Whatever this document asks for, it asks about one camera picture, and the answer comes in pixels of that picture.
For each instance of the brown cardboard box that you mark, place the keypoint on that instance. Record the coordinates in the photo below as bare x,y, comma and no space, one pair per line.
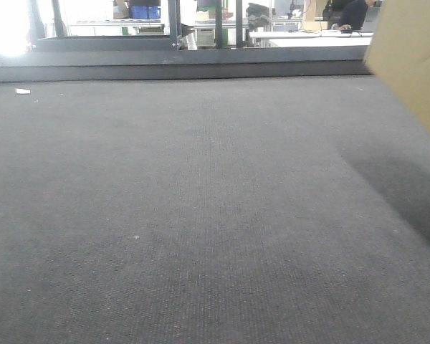
399,54

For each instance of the dark grey conveyor belt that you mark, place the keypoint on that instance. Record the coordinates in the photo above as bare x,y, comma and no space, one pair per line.
285,210

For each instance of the black office chair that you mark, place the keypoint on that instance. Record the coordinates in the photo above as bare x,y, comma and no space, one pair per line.
257,16

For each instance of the white work table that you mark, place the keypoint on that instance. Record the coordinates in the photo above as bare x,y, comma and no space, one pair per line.
324,38

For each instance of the blue plastic crate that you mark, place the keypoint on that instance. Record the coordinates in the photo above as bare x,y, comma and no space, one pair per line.
144,12

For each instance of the person in black shirt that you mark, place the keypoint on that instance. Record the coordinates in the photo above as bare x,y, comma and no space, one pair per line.
353,15

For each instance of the white paper scrap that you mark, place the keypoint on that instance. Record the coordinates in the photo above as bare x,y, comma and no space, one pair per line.
21,91

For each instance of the black metal shelf frame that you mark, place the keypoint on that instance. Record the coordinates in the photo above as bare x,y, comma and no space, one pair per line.
105,26

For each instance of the black conveyor end frame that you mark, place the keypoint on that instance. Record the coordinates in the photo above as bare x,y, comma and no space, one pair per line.
184,65

